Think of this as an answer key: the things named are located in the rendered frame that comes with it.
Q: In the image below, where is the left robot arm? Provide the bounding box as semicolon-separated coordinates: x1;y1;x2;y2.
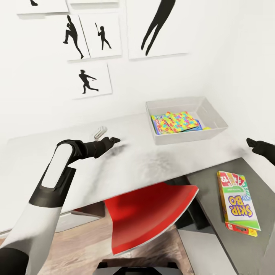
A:
0;126;120;275

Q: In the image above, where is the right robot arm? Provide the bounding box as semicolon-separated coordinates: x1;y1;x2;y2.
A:
246;138;275;275

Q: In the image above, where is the jigsaw puzzle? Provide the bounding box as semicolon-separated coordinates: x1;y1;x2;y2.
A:
165;111;199;134
158;112;173;134

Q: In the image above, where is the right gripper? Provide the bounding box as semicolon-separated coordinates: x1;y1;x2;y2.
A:
246;138;275;164

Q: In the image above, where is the board game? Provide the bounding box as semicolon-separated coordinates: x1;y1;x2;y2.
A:
217;171;260;237
151;115;169;135
183;119;203;132

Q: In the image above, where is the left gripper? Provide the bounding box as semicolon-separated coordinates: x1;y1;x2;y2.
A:
91;137;120;159

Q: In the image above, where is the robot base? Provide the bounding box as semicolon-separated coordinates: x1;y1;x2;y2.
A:
92;262;183;275

